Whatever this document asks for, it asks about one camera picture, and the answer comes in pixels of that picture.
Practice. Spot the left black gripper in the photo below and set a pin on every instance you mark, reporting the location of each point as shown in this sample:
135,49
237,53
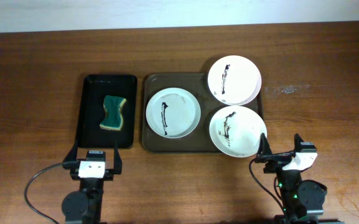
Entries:
72,165

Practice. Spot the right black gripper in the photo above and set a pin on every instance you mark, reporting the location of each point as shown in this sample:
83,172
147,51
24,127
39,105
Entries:
272,157

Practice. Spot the green and yellow sponge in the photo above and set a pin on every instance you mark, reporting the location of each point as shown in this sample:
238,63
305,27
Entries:
113,106

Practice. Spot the pinkish white plate top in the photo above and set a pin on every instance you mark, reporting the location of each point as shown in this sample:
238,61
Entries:
234,80

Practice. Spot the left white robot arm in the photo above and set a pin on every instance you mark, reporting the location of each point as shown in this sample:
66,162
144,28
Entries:
84,205

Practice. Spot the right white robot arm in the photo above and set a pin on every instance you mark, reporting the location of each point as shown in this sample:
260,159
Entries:
301,201

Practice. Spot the black plastic sponge tray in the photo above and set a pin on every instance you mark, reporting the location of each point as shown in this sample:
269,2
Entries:
89,134

